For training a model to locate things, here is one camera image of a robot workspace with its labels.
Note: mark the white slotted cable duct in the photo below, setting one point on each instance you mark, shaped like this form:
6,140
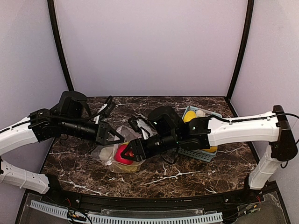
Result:
129,217

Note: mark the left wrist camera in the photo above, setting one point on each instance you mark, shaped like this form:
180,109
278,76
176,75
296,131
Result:
105,110

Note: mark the black frame post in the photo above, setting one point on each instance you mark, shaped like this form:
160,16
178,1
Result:
58,44
242,48

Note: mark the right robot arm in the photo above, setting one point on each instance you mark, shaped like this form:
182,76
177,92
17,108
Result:
212,131

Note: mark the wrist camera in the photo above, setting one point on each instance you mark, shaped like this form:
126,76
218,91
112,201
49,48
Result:
142,126
105,110

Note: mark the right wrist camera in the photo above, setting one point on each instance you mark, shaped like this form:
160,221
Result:
142,126

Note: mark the yellow lemon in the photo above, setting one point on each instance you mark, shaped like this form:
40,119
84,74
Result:
189,115

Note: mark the left black frame post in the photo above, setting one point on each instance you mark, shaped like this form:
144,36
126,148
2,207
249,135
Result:
58,44

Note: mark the black front rail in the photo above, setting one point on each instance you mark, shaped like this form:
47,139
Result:
218,202

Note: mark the orange yellow mango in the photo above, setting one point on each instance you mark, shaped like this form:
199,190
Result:
210,150

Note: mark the clear zip top bag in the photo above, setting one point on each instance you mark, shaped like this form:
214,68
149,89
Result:
126,132

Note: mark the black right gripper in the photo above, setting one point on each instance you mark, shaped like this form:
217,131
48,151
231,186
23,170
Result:
138,149

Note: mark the yellow white napa cabbage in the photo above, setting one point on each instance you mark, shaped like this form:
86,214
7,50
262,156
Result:
111,158

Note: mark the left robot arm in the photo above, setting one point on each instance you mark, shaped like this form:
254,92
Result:
71,116

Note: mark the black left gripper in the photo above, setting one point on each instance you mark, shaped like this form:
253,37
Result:
102,132

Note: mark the right black frame post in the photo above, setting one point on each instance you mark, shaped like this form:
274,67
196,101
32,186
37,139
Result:
242,48

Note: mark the white garlic bulb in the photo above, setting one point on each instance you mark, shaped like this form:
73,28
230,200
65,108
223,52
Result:
200,113

